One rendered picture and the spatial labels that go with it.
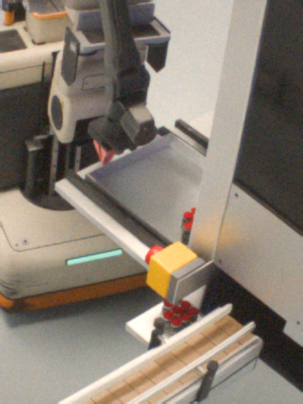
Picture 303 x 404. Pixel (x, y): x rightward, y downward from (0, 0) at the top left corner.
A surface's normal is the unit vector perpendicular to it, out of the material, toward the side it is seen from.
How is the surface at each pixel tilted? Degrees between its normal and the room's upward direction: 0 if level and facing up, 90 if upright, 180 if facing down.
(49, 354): 0
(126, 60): 70
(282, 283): 90
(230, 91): 90
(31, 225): 0
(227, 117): 90
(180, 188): 0
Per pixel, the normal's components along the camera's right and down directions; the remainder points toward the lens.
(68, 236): 0.12, -0.76
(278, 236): -0.72, 0.37
